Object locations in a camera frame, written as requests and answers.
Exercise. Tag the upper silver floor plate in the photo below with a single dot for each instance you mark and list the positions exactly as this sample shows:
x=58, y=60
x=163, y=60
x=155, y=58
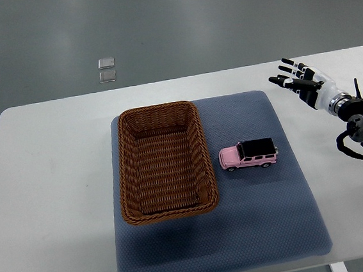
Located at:
x=107, y=62

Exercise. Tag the white table leg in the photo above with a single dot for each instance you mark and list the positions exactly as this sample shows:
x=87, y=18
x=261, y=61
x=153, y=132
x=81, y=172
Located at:
x=338, y=267

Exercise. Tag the blue grey fabric mat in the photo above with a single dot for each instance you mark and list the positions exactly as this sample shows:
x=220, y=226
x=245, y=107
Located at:
x=265, y=216

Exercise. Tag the pink toy car black roof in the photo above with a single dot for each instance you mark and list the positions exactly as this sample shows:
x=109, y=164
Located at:
x=251, y=153

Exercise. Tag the lower silver floor plate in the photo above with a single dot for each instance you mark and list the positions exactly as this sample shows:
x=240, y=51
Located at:
x=107, y=76

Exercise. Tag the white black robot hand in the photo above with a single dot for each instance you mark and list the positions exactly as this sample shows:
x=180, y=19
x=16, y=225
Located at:
x=313, y=87

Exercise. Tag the brown wicker basket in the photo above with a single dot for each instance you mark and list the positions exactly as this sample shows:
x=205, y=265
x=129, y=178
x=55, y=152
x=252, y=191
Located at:
x=165, y=170

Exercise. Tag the silver floor plate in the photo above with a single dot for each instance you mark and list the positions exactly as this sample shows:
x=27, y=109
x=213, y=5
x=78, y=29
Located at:
x=107, y=62
x=107, y=76

